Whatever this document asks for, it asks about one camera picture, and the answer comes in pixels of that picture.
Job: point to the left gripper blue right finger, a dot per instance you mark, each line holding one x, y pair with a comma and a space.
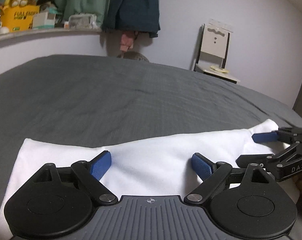
202, 166

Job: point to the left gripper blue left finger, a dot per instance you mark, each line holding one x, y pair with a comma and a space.
100, 165

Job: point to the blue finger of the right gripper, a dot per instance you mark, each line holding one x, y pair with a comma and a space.
265, 137

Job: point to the white t-shirt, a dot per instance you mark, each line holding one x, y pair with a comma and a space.
148, 167

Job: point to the white folding chair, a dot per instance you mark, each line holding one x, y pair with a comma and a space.
211, 57

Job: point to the grey bed sheet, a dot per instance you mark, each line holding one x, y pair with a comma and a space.
93, 101

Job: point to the pink plush toy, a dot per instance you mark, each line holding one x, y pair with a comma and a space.
127, 40

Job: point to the clear plastic container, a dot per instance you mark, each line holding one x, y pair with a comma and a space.
82, 21

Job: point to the white teal small box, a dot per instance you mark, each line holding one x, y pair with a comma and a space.
43, 20

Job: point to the dark teal hanging jacket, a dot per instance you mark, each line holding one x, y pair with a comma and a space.
133, 15

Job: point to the yellow cardboard box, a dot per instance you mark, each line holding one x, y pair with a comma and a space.
19, 18

